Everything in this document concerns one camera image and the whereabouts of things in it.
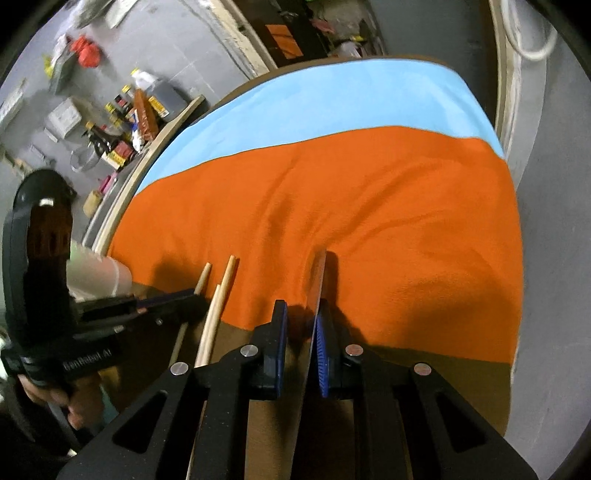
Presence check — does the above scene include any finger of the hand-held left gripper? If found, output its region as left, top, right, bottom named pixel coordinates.
left=78, top=296, right=207, bottom=340
left=78, top=288, right=199, bottom=312

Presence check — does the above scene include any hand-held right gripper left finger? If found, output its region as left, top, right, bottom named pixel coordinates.
left=58, top=299, right=289, bottom=480

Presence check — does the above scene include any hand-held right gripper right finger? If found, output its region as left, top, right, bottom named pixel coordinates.
left=298, top=299, right=539, bottom=480

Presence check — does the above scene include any wooden chopstick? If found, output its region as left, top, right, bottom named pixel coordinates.
left=203, top=255, right=240, bottom=367
left=194, top=285, right=222, bottom=367
left=168, top=262, right=212, bottom=367

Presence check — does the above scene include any person's left hand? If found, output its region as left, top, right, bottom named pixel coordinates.
left=21, top=371, right=105, bottom=430

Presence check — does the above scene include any yellow sponge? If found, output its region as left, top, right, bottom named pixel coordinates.
left=83, top=189, right=105, bottom=216

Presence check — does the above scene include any dark pump bottle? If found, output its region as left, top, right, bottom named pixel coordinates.
left=83, top=121, right=122, bottom=161

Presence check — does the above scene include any striped colourful blanket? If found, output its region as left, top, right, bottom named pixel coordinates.
left=106, top=55, right=525, bottom=480

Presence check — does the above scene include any orange snack packet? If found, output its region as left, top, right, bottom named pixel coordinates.
left=134, top=90, right=160, bottom=140

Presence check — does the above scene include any large oil jug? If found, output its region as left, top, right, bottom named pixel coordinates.
left=131, top=69, right=184, bottom=117

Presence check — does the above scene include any red plastic bag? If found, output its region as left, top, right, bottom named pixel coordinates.
left=69, top=36, right=102, bottom=68

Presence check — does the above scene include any hanging wire strainer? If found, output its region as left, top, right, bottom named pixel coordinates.
left=69, top=145, right=100, bottom=172

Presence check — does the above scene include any small white wall basket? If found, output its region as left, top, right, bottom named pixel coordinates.
left=46, top=98, right=84, bottom=137

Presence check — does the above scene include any white hose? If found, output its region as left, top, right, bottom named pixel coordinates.
left=501, top=0, right=559, bottom=61

